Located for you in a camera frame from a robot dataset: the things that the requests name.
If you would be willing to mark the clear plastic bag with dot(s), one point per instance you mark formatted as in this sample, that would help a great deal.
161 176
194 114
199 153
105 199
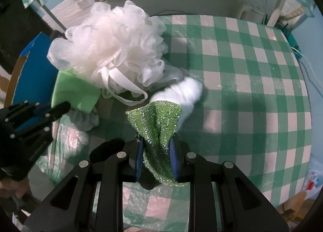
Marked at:
313 179

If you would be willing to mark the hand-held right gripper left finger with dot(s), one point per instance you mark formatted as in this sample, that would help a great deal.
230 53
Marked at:
139 161

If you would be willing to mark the green sponge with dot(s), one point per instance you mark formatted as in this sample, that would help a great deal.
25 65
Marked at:
75 92

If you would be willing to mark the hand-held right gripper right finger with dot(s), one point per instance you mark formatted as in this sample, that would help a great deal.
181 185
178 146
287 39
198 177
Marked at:
174 161

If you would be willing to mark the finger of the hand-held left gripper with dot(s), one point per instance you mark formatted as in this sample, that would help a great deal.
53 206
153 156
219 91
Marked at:
37 132
59 110

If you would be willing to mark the green glitter cloth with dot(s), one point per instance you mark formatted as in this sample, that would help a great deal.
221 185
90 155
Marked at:
156 126

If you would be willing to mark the grey mesh cloth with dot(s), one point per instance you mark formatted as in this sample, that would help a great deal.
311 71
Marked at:
84 119

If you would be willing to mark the blue cardboard box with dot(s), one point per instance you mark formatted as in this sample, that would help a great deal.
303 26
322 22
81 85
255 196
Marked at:
37 70

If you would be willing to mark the white fluffy mitt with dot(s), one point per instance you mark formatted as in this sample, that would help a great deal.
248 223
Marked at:
186 93

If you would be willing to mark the person's left hand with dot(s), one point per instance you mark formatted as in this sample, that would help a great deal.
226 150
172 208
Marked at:
11 188

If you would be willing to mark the white mesh bath pouf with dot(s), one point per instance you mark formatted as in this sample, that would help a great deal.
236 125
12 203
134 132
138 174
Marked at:
108 45

